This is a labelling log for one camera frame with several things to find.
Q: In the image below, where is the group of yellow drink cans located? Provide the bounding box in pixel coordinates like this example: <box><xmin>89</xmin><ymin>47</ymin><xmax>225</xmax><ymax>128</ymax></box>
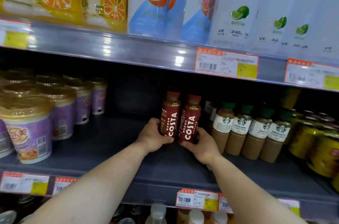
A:
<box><xmin>287</xmin><ymin>110</ymin><xmax>339</xmax><ymax>193</ymax></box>

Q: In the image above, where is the person's left hand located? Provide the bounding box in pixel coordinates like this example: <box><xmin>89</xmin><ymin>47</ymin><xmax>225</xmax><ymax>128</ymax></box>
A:
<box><xmin>135</xmin><ymin>118</ymin><xmax>175</xmax><ymax>156</ymax></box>

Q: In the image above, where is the red coffee bottle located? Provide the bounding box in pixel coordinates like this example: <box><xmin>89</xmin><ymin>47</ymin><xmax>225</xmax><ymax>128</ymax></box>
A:
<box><xmin>159</xmin><ymin>89</ymin><xmax>182</xmax><ymax>139</ymax></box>
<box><xmin>177</xmin><ymin>93</ymin><xmax>202</xmax><ymax>145</ymax></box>

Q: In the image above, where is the green-capped latte bottle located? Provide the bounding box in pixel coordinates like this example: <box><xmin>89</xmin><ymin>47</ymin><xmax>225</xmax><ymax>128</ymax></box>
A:
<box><xmin>259</xmin><ymin>111</ymin><xmax>292</xmax><ymax>163</ymax></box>
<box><xmin>241</xmin><ymin>108</ymin><xmax>275</xmax><ymax>160</ymax></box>
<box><xmin>225</xmin><ymin>104</ymin><xmax>254</xmax><ymax>156</ymax></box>
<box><xmin>211</xmin><ymin>102</ymin><xmax>236</xmax><ymax>154</ymax></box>

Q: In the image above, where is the white-capped pale drink bottle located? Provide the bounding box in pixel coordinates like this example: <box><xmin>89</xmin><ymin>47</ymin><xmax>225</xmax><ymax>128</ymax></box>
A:
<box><xmin>145</xmin><ymin>203</ymin><xmax>167</xmax><ymax>224</ymax></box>

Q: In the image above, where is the dark grey shelf board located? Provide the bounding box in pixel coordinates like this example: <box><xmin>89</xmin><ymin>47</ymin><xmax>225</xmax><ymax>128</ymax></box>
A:
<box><xmin>0</xmin><ymin>114</ymin><xmax>339</xmax><ymax>220</ymax></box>

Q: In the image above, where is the person's right forearm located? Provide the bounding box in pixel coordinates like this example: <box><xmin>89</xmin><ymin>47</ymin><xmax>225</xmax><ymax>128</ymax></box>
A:
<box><xmin>208</xmin><ymin>154</ymin><xmax>309</xmax><ymax>224</ymax></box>

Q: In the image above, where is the person's left forearm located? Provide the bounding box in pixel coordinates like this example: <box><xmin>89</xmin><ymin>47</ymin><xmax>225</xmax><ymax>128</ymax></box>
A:
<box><xmin>22</xmin><ymin>140</ymin><xmax>148</xmax><ymax>224</ymax></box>

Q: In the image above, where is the orange-edged price tag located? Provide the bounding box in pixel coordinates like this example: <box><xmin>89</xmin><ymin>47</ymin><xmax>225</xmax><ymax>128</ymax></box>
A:
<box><xmin>195</xmin><ymin>47</ymin><xmax>259</xmax><ymax>80</ymax></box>
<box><xmin>284</xmin><ymin>58</ymin><xmax>339</xmax><ymax>91</ymax></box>
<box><xmin>0</xmin><ymin>19</ymin><xmax>32</xmax><ymax>50</ymax></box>
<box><xmin>277</xmin><ymin>199</ymin><xmax>301</xmax><ymax>217</ymax></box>
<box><xmin>0</xmin><ymin>171</ymin><xmax>50</xmax><ymax>196</ymax></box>
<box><xmin>218</xmin><ymin>193</ymin><xmax>233</xmax><ymax>214</ymax></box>
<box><xmin>176</xmin><ymin>189</ymin><xmax>219</xmax><ymax>211</ymax></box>
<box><xmin>52</xmin><ymin>177</ymin><xmax>77</xmax><ymax>196</ymax></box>

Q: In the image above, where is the lime drink bottle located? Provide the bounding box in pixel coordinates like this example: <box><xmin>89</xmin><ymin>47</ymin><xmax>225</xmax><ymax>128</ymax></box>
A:
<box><xmin>209</xmin><ymin>0</ymin><xmax>259</xmax><ymax>52</ymax></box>
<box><xmin>278</xmin><ymin>0</ymin><xmax>319</xmax><ymax>59</ymax></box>
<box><xmin>310</xmin><ymin>0</ymin><xmax>339</xmax><ymax>63</ymax></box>
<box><xmin>252</xmin><ymin>0</ymin><xmax>292</xmax><ymax>55</ymax></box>

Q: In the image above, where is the grey metal shelf board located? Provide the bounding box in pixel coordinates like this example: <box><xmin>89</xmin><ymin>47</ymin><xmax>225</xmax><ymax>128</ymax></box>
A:
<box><xmin>0</xmin><ymin>17</ymin><xmax>339</xmax><ymax>92</ymax></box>

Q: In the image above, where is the grapefruit drink bottle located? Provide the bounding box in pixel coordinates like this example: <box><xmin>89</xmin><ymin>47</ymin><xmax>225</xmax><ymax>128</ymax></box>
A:
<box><xmin>167</xmin><ymin>0</ymin><xmax>192</xmax><ymax>42</ymax></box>
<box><xmin>128</xmin><ymin>0</ymin><xmax>173</xmax><ymax>39</ymax></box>
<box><xmin>181</xmin><ymin>0</ymin><xmax>221</xmax><ymax>45</ymax></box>

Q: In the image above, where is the white-capped brown drink bottle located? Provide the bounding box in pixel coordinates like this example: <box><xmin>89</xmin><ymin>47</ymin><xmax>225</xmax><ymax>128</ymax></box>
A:
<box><xmin>211</xmin><ymin>212</ymin><xmax>229</xmax><ymax>224</ymax></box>
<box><xmin>188</xmin><ymin>209</ymin><xmax>205</xmax><ymax>224</ymax></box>

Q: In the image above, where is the person's right hand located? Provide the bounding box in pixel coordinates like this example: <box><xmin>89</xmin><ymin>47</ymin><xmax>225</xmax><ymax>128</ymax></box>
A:
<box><xmin>181</xmin><ymin>127</ymin><xmax>222</xmax><ymax>171</ymax></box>

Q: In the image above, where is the group of purple milk-tea cups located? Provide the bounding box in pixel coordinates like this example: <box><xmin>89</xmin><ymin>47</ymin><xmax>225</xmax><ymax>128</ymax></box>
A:
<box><xmin>0</xmin><ymin>69</ymin><xmax>108</xmax><ymax>165</ymax></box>

